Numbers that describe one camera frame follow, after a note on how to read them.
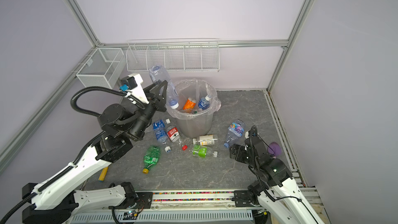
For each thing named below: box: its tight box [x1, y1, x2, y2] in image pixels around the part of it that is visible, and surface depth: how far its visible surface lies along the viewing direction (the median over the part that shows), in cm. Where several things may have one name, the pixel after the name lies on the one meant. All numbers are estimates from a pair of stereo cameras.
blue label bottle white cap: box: [197, 94, 211, 110], surface depth 91 cm
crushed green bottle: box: [142, 145, 161, 175], surface depth 86 cm
